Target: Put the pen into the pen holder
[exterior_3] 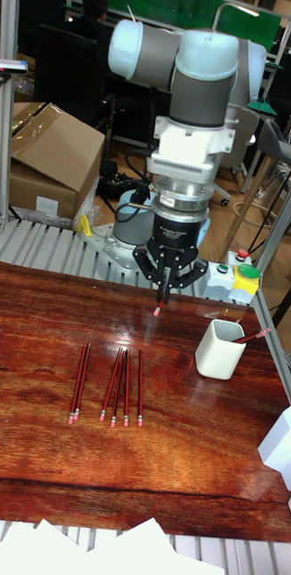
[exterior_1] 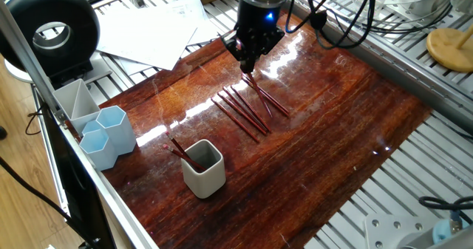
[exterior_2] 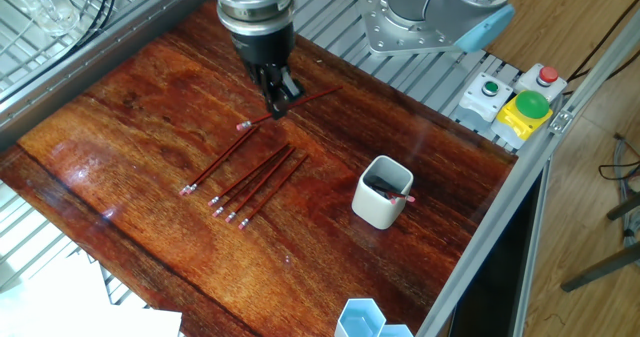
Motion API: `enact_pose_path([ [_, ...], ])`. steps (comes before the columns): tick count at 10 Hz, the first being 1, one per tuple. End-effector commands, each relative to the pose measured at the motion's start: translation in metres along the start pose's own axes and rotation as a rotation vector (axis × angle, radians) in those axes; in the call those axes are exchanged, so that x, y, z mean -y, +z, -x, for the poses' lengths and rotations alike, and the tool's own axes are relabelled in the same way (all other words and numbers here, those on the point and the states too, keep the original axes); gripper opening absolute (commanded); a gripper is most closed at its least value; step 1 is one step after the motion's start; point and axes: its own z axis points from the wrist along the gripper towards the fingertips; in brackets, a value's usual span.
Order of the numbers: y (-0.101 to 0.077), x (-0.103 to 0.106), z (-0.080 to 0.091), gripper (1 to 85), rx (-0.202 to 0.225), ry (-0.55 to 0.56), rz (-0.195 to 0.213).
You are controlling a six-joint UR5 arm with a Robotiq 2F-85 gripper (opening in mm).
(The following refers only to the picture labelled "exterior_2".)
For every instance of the white square ceramic pen holder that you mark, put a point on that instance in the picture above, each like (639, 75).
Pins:
(370, 212)

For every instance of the silver wrist sensor flange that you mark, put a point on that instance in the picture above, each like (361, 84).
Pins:
(255, 2)

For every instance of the grey box small green button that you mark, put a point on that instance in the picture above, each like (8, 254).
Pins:
(482, 104)

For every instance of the dark furniture leg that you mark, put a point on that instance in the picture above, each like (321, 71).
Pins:
(600, 269)
(625, 207)

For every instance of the grey box red button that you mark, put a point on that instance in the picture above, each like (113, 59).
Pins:
(542, 84)

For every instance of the clear plastic jar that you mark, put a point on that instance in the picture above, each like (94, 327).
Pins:
(45, 2)

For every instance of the yellow box big green button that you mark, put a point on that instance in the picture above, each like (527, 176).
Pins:
(520, 119)

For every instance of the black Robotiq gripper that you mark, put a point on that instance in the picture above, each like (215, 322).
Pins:
(265, 47)

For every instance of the white paper sheet stack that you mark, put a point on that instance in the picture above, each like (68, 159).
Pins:
(75, 307)

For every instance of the light blue hexagonal pen holder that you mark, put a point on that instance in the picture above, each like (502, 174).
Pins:
(360, 319)

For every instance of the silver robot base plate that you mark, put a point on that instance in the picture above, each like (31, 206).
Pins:
(380, 32)

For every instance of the red-brown wooden board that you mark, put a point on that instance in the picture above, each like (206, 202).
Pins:
(150, 127)

